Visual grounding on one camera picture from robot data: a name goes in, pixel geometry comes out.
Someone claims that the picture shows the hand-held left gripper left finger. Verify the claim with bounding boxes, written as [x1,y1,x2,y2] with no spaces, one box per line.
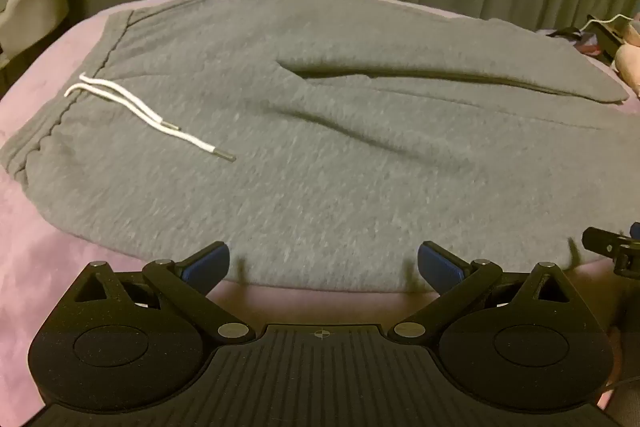
[65,243,256,343]

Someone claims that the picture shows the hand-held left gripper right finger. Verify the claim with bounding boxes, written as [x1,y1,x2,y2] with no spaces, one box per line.
[387,242,578,343]

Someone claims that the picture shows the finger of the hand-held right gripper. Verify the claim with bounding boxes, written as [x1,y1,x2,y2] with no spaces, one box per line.
[613,249,640,279]
[582,223,640,258]

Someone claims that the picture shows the grey sweat pants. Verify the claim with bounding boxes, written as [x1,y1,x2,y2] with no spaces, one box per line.
[0,0,631,295]

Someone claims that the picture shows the pink fleece blanket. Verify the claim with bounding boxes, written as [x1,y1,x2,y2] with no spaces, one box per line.
[0,0,640,418]

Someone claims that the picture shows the pink soft item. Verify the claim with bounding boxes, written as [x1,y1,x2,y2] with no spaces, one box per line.
[611,14,640,95]

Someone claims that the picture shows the clutter beside bed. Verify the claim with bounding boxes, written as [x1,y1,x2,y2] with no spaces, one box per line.
[549,19,623,64]

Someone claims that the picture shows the grey chair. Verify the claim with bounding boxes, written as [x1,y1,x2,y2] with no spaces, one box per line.
[0,0,69,64]

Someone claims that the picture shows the white cable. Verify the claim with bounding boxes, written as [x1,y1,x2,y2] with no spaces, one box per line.
[576,14,637,34]

